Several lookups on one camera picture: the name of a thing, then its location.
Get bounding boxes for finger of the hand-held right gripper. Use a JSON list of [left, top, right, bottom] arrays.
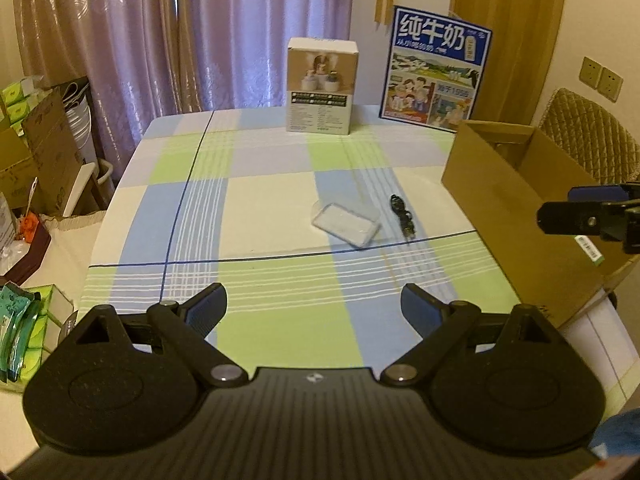
[[536, 201, 626, 238], [568, 185, 631, 203]]

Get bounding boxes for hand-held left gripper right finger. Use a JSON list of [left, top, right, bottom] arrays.
[[380, 283, 563, 387]]

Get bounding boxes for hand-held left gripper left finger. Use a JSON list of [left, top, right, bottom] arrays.
[[70, 282, 248, 388]]

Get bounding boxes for green white medicine box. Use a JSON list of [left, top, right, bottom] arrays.
[[575, 234, 603, 263]]

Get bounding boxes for brown cardboard box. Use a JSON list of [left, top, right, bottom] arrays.
[[441, 120, 640, 328]]

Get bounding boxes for quilted brown chair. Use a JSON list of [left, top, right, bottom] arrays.
[[537, 87, 640, 186]]

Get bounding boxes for clear plastic case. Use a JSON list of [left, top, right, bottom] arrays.
[[311, 201, 382, 248]]

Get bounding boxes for green tissue pack bundle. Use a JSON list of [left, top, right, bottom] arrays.
[[0, 285, 76, 393]]

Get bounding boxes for dark red tray box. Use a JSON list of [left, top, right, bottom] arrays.
[[0, 220, 53, 283]]

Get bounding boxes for teal snack packets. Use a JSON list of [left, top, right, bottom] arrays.
[[0, 282, 43, 383]]

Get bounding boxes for wooden door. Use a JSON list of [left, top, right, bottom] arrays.
[[450, 0, 571, 126]]

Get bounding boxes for blue printed milk carton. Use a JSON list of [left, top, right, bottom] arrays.
[[379, 5, 493, 133]]

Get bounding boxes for white crumpled plastic bag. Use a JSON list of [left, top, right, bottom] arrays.
[[0, 192, 21, 261]]

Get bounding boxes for blue cloth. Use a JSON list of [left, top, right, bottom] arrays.
[[590, 407, 640, 461]]

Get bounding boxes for large brown cardboard carton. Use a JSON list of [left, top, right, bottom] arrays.
[[0, 87, 86, 218]]

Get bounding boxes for stack of white buckets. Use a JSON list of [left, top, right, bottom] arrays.
[[62, 77, 96, 166]]

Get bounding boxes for beige product box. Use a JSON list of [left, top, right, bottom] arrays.
[[286, 36, 360, 136]]

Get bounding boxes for purple curtain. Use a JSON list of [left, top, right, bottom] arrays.
[[12, 0, 357, 161]]

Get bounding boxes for green tissue packs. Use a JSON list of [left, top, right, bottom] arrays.
[[0, 75, 46, 136]]

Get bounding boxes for black cable clip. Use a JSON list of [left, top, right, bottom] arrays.
[[390, 194, 417, 238]]

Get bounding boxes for beige wall sockets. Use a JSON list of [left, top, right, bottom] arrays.
[[579, 56, 625, 103]]

